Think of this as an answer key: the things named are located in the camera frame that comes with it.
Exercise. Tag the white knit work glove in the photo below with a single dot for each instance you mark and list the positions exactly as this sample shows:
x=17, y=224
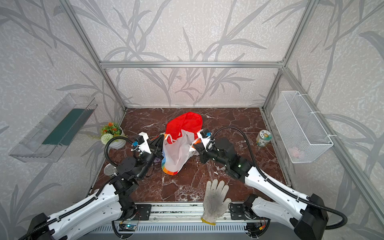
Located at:
x=215, y=203

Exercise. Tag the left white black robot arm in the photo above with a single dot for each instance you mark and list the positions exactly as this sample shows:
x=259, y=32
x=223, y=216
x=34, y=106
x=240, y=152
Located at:
x=117, y=189

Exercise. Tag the silver metal tin can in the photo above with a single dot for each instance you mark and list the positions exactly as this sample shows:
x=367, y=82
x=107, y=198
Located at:
x=110, y=170

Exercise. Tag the white wire mesh basket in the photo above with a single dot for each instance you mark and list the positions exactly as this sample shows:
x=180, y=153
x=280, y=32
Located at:
x=300, y=127

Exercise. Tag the pink object in basket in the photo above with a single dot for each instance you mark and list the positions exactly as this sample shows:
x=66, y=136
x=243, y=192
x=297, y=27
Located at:
x=296, y=153

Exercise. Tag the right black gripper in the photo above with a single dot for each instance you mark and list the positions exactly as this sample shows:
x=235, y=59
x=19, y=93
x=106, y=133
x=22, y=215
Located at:
x=199, y=148

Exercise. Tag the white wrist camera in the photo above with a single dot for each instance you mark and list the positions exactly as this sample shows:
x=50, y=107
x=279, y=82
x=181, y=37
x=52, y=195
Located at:
x=141, y=144
x=206, y=139

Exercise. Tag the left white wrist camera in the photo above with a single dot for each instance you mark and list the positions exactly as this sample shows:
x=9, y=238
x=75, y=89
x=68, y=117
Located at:
x=141, y=144

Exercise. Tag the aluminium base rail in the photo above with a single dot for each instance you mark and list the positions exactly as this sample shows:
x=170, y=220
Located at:
x=192, y=213

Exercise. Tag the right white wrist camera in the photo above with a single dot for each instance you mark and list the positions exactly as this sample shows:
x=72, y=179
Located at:
x=206, y=139

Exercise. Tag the potted artificial flower plant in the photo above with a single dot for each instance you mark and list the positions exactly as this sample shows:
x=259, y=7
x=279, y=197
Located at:
x=108, y=132

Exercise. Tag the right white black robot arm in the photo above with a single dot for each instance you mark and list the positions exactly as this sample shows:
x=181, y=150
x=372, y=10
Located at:
x=311, y=225

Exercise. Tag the aluminium cage frame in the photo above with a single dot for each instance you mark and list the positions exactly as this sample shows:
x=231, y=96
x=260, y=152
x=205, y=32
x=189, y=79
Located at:
x=361, y=181

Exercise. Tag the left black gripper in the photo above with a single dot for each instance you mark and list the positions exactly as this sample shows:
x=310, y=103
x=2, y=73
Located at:
x=157, y=144

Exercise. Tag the green circuit board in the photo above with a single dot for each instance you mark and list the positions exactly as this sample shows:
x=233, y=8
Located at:
x=128, y=227

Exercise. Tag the rainbow striped child jacket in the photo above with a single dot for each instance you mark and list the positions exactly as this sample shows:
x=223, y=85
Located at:
x=178, y=145

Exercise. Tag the clear acrylic wall shelf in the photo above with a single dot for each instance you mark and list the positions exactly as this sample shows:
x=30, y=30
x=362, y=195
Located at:
x=48, y=141

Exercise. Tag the small green labelled jar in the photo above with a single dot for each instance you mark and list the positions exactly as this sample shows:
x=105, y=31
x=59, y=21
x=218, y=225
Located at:
x=263, y=138

